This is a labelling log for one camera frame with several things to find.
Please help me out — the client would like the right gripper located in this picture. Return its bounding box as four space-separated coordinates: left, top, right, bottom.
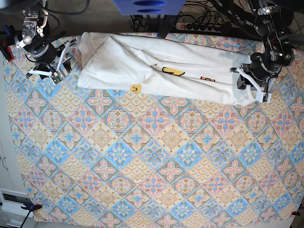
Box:
29 40 76 74

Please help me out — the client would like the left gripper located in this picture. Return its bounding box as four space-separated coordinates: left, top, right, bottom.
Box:
229 52 282 90

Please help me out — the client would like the white printed T-shirt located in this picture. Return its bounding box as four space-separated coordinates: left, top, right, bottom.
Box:
77 32 256 106

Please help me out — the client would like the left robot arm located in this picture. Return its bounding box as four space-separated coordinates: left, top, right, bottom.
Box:
228 0 294 90

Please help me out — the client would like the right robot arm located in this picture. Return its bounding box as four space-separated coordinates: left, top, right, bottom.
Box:
14 0 76 83

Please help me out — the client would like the red blue clamp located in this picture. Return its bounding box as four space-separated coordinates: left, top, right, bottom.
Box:
0 25 16 62

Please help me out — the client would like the blue plastic box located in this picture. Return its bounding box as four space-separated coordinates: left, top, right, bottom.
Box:
113 0 186 15

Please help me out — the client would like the black remote-like device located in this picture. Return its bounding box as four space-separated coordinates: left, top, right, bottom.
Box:
157 15 178 39

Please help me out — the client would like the colourful patterned tablecloth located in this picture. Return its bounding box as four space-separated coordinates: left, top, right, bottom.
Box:
3 46 304 228

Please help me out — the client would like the orange black clamp right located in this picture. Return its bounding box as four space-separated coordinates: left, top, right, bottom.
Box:
292 211 301 216

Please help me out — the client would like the orange black clamp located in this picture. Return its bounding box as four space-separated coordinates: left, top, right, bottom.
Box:
20 203 42 212
292 211 301 216

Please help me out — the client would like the orange black clamp left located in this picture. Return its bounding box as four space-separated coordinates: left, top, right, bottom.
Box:
20 203 42 212

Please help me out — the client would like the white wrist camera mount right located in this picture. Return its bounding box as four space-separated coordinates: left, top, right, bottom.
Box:
27 42 72 86

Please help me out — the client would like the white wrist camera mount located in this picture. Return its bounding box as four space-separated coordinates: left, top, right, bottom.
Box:
237 67 272 103
27 42 72 86

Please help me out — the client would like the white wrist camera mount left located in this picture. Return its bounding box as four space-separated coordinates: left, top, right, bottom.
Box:
237 67 272 103

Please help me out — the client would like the black power strip red switch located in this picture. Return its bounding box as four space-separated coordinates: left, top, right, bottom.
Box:
175 22 223 33

